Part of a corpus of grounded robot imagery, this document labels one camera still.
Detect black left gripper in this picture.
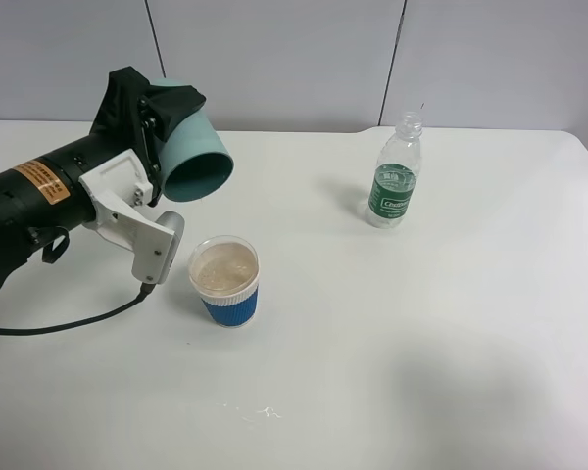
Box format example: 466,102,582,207
43,67,207,206

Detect teal blue plastic cup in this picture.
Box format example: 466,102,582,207
150,79,234,203

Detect clear bottle with green label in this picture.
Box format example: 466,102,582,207
366,112,423,229

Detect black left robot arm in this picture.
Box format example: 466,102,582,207
0,67,206,289

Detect blue sleeved paper cup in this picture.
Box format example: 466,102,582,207
188,235,261,328

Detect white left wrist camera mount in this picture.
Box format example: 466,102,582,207
79,150,185,285

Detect black braided left cable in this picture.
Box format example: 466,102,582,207
0,229,156,337

